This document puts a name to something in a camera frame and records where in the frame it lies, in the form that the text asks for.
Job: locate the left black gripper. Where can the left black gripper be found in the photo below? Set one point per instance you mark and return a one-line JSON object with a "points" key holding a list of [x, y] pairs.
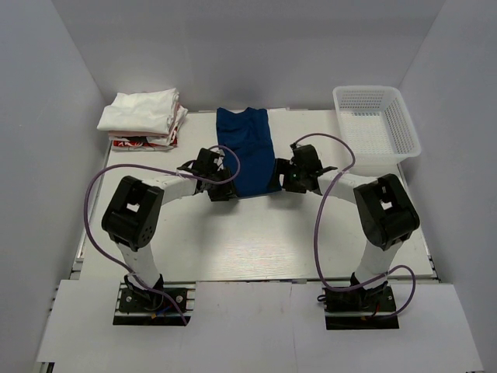
{"points": [[227, 189]]}

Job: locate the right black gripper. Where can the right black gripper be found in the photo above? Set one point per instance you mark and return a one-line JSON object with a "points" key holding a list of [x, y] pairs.
{"points": [[283, 167]]}

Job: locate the blue polo t-shirt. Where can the blue polo t-shirt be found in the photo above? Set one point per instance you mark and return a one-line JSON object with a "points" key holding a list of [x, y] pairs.
{"points": [[248, 135]]}

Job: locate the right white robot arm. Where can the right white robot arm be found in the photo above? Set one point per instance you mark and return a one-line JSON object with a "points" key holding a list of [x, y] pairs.
{"points": [[387, 215]]}

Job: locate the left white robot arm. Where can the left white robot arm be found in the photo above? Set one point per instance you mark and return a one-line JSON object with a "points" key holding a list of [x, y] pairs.
{"points": [[131, 217]]}

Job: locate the red white folded t-shirt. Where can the red white folded t-shirt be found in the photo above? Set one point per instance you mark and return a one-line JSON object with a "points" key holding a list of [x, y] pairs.
{"points": [[150, 141]]}

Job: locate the white plastic mesh basket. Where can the white plastic mesh basket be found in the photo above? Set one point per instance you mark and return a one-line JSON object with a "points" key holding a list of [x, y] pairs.
{"points": [[374, 121]]}

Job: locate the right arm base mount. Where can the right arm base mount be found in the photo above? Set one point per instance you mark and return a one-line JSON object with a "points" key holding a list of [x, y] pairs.
{"points": [[359, 309]]}

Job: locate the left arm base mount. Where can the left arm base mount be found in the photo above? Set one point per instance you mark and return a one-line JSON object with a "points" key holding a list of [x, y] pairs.
{"points": [[141, 308]]}

